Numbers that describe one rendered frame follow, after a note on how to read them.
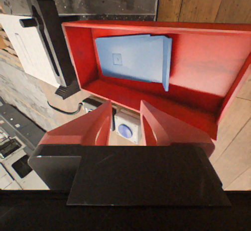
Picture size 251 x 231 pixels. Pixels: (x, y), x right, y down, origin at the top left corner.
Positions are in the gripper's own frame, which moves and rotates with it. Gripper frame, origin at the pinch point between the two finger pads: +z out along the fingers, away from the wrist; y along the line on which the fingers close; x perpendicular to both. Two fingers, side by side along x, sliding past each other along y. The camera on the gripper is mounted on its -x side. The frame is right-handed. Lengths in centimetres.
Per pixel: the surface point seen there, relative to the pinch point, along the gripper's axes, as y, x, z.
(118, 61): 1.5, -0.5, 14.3
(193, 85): -10.1, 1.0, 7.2
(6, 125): 522, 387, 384
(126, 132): -0.1, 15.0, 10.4
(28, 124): 433, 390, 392
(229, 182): -20.6, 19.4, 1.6
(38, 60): 30.4, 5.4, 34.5
